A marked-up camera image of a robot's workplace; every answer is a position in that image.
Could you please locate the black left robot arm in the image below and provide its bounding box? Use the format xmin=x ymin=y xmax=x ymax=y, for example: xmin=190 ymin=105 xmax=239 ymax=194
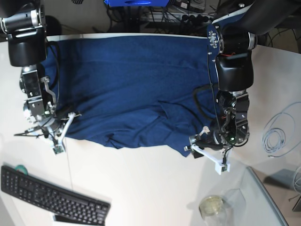
xmin=185 ymin=0 xmax=301 ymax=158

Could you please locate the coiled white cable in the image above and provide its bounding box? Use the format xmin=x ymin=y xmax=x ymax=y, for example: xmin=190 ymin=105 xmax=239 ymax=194
xmin=262 ymin=101 xmax=301 ymax=158

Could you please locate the clear glass jar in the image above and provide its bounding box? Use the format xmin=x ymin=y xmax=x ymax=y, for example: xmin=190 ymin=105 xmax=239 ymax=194
xmin=198 ymin=188 xmax=246 ymax=226

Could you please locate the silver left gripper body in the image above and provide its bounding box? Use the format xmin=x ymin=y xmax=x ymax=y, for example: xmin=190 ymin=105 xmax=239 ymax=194
xmin=206 ymin=90 xmax=250 ymax=147

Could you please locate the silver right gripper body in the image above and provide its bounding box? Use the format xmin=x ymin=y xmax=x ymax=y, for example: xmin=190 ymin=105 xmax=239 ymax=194
xmin=19 ymin=65 xmax=60 ymax=125

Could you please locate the black round stool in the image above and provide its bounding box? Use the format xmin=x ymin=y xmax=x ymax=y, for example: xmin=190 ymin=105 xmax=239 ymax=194
xmin=46 ymin=15 xmax=62 ymax=36

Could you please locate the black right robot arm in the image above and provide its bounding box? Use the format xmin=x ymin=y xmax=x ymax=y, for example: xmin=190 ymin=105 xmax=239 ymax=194
xmin=0 ymin=0 xmax=76 ymax=143

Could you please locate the green tape roll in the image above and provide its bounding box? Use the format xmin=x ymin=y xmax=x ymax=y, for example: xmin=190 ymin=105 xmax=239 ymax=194
xmin=15 ymin=165 xmax=28 ymax=175

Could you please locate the white camera bracket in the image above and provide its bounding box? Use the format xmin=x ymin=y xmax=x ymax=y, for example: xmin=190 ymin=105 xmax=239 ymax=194
xmin=183 ymin=126 xmax=233 ymax=175
xmin=24 ymin=112 xmax=82 ymax=156

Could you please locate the black computer keyboard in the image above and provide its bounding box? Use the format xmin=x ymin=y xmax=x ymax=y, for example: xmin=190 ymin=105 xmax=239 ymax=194
xmin=0 ymin=165 xmax=111 ymax=226

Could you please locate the dark blue t-shirt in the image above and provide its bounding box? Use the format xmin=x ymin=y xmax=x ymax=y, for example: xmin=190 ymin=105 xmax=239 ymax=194
xmin=53 ymin=35 xmax=218 ymax=156

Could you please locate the blue box with hole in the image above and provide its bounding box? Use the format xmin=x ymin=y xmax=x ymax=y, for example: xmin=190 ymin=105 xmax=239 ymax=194
xmin=104 ymin=0 xmax=169 ymax=7

